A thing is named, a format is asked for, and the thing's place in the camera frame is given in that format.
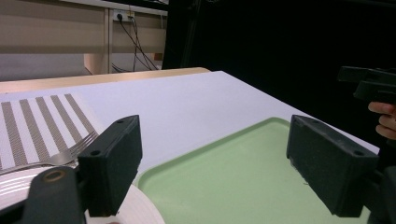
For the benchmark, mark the grey white striped placemat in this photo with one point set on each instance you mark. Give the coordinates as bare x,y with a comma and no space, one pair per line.
31,130

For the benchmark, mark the light wooden table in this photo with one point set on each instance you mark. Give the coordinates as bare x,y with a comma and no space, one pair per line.
93,79

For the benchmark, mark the white round plate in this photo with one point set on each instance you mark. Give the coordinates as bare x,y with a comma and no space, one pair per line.
140,208

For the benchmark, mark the silver metal fork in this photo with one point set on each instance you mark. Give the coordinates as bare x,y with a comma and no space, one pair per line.
62,158

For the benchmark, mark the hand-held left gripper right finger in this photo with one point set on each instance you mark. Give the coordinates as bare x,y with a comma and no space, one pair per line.
330,168

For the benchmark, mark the white wall power outlet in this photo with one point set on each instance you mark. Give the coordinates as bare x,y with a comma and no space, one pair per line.
123,15

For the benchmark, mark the beige background desk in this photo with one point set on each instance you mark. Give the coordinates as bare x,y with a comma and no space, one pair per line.
46,28

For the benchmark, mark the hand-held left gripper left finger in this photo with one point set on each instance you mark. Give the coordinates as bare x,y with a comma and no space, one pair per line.
109,165

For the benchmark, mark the light green plastic tray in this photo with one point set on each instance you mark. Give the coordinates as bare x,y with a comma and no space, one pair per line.
224,180

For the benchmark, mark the black curtain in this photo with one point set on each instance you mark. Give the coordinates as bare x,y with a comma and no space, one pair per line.
264,37

